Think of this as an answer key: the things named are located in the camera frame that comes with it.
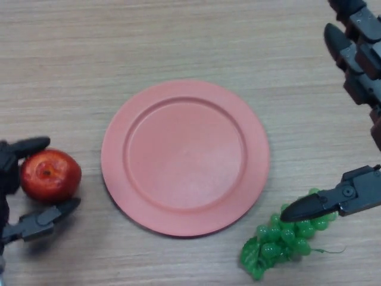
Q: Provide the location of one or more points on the green plastic grape bunch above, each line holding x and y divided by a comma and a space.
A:
276, 253

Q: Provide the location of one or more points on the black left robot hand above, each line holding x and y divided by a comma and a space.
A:
10, 175

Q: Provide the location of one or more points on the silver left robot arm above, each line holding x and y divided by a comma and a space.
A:
1, 271

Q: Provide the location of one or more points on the red apple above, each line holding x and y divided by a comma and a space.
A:
52, 181

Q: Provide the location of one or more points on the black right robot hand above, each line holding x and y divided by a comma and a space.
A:
366, 74

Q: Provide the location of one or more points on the pink round plate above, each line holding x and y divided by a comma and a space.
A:
186, 155

